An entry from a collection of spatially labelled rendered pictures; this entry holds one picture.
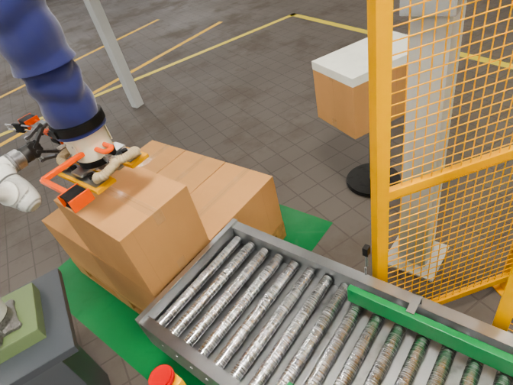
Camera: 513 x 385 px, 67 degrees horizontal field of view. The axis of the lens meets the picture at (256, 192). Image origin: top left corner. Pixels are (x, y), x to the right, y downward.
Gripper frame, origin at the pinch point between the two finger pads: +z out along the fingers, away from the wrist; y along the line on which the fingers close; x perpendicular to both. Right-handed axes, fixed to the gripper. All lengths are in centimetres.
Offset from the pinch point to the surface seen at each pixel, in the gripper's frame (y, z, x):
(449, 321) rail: 65, 28, 173
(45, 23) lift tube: -50, 3, 37
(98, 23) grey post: 17, 180, -242
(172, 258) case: 58, -5, 55
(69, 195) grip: -3, -28, 56
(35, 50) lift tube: -44, -5, 37
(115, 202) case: 29.3, -5.6, 30.8
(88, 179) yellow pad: 10.4, -11.4, 32.1
